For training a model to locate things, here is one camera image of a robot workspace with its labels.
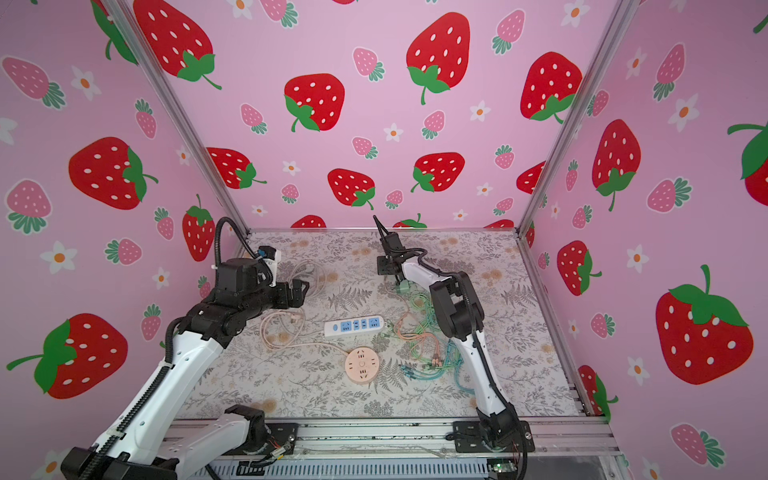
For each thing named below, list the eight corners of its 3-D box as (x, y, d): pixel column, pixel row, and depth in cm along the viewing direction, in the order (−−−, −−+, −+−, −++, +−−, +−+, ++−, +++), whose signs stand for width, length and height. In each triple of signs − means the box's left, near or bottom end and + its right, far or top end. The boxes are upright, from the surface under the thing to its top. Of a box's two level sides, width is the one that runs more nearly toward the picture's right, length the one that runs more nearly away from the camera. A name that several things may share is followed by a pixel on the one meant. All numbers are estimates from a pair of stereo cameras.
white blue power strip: (326, 336, 94) (324, 332, 92) (326, 325, 97) (324, 321, 94) (384, 328, 96) (384, 324, 94) (383, 317, 99) (382, 312, 96)
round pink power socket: (344, 382, 85) (342, 379, 83) (347, 351, 91) (346, 347, 89) (378, 382, 85) (378, 379, 83) (379, 351, 91) (379, 347, 89)
